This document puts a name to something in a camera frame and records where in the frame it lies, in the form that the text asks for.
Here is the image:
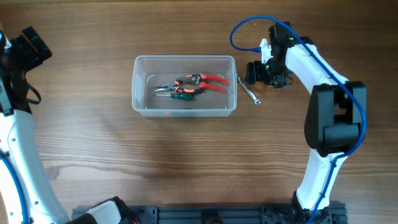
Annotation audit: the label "small silver wrench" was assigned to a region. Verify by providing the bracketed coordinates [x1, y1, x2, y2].
[237, 75, 261, 105]

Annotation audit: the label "red handled snips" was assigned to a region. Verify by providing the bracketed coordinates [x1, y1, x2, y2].
[176, 73, 229, 94]

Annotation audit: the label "green handled screwdriver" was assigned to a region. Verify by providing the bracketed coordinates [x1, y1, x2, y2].
[155, 93, 194, 101]

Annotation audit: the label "orange black needle-nose pliers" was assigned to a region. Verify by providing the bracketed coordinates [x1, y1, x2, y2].
[155, 80, 203, 95]

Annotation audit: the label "clear plastic container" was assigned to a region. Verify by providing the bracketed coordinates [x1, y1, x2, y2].
[131, 55, 238, 117]

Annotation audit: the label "red black handled screwdriver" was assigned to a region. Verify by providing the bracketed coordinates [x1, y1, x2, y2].
[164, 108, 193, 117]

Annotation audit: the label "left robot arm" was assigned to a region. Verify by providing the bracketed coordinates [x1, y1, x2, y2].
[1, 27, 139, 223]

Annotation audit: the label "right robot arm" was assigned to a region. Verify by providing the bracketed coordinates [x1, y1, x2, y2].
[244, 22, 367, 223]

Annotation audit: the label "right blue cable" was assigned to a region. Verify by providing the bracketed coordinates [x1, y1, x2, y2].
[229, 14, 368, 224]

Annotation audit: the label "blue cable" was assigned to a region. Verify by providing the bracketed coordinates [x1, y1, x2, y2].
[229, 14, 368, 224]
[0, 149, 32, 224]

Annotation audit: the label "left blue cable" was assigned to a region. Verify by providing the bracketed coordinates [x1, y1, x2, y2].
[0, 149, 32, 224]

